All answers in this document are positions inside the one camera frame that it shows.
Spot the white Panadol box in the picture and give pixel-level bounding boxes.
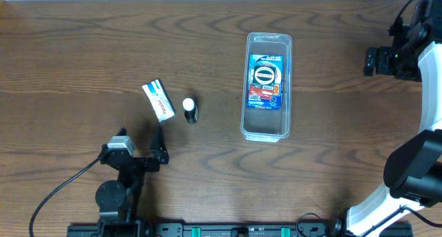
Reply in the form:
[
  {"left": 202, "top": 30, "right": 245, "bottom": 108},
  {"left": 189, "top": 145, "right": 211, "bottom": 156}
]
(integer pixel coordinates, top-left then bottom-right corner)
[{"left": 142, "top": 79, "right": 175, "bottom": 122}]

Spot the dark bottle with white cap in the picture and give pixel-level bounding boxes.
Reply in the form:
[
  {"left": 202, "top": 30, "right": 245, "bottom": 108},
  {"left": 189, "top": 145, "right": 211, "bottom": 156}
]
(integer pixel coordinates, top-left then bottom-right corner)
[{"left": 182, "top": 97, "right": 199, "bottom": 124}]

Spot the dark green round-label box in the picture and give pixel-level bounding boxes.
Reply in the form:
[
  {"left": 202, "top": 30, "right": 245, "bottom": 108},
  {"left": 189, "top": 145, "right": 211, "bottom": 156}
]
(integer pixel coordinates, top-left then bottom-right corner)
[{"left": 253, "top": 66, "right": 276, "bottom": 86}]

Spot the blue Kool Fever box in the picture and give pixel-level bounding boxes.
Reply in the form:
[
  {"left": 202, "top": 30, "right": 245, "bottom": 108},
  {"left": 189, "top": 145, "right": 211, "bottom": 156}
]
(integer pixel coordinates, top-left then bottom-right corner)
[{"left": 246, "top": 54, "right": 284, "bottom": 110}]

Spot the red medicine box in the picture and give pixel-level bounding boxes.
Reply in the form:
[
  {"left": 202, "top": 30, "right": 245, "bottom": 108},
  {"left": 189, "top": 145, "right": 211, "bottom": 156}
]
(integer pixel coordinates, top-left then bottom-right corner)
[{"left": 248, "top": 84, "right": 273, "bottom": 100}]

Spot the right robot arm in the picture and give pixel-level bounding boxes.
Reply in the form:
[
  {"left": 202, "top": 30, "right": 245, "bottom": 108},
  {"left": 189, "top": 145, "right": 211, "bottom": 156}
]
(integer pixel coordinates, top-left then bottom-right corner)
[{"left": 329, "top": 0, "right": 441, "bottom": 236}]

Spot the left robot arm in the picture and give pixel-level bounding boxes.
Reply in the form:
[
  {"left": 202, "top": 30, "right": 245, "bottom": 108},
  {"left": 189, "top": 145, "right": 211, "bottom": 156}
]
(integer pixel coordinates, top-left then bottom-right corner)
[{"left": 95, "top": 126, "right": 169, "bottom": 237}]

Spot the clear plastic container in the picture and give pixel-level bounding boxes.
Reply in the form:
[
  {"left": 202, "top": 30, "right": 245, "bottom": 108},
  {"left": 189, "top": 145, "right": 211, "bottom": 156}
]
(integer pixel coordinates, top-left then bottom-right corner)
[{"left": 241, "top": 32, "right": 293, "bottom": 142}]

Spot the grey wrist camera, left arm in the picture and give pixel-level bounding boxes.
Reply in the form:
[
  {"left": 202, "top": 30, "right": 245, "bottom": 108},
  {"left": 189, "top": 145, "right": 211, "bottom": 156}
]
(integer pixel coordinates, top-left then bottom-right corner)
[{"left": 107, "top": 135, "right": 135, "bottom": 156}]

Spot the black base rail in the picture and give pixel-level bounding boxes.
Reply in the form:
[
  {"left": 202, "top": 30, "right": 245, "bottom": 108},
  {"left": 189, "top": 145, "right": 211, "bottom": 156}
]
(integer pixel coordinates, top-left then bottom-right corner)
[{"left": 66, "top": 222, "right": 414, "bottom": 237}]

